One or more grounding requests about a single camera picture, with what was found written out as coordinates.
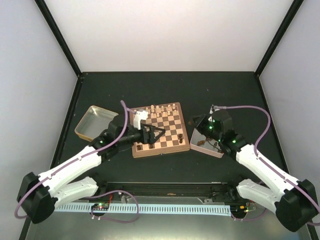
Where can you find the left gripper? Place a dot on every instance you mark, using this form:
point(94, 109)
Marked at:
point(151, 139)

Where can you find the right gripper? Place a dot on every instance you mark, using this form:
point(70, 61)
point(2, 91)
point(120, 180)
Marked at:
point(201, 119)

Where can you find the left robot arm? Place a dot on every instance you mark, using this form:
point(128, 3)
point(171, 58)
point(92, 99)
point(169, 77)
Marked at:
point(40, 195)

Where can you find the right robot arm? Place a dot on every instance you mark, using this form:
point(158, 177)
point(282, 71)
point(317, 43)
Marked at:
point(294, 202)

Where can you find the wooden chess board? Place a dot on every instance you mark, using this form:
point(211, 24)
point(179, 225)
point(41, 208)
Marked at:
point(169, 122)

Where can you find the small circuit board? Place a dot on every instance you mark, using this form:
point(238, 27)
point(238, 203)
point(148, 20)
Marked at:
point(100, 207)

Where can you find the pink metal tin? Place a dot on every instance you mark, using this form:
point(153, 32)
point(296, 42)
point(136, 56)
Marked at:
point(209, 148)

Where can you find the white queen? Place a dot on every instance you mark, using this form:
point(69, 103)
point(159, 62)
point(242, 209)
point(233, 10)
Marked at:
point(152, 109)

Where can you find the white king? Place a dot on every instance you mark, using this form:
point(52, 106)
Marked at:
point(157, 108)

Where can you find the white knight right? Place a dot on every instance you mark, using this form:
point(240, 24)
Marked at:
point(169, 108)

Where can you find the gold metal tin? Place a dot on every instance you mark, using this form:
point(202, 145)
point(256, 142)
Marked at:
point(94, 121)

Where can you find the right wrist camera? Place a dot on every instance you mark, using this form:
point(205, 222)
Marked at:
point(216, 112)

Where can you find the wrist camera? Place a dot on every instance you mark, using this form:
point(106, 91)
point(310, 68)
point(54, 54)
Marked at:
point(139, 115)
point(216, 112)

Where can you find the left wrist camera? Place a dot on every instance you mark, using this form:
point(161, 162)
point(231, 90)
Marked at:
point(139, 115)

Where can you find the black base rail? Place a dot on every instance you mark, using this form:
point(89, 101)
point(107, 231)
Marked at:
point(225, 192)

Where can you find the blue cable duct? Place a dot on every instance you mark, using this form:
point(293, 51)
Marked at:
point(158, 209)

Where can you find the black frame post left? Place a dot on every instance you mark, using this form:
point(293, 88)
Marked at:
point(47, 15)

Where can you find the black frame post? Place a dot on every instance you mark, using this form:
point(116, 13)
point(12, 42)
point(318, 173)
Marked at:
point(47, 15)
point(283, 27)

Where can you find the black frame post right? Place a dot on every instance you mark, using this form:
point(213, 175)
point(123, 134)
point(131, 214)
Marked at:
point(283, 27)

